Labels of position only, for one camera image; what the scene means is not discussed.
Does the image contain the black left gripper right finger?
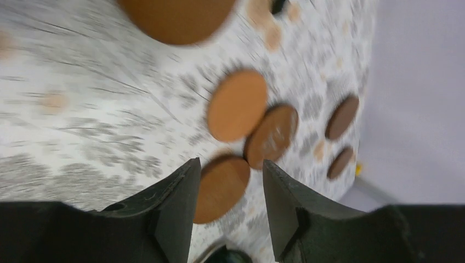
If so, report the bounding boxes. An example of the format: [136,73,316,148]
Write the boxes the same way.
[262,160,464,262]

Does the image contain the dark green mug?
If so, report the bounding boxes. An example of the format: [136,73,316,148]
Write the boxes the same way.
[203,245,253,263]

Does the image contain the floral tablecloth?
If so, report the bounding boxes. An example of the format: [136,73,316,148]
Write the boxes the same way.
[1,1,378,210]

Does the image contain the yellow toy block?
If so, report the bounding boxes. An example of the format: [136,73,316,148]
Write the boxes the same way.
[355,163,363,176]

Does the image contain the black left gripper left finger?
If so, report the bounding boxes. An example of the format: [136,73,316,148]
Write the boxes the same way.
[1,158,201,262]

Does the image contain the scratched dark brown coaster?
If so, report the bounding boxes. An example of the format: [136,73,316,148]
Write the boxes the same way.
[243,104,299,170]

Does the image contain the reddish brown coaster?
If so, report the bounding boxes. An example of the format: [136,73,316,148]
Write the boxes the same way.
[194,155,251,224]

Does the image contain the light brown coaster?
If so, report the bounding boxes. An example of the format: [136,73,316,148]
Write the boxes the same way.
[206,70,268,142]

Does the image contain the orange brown coaster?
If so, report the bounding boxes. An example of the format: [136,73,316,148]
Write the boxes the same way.
[117,0,236,45]

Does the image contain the metal tray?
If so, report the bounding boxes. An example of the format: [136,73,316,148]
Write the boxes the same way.
[193,240,226,263]

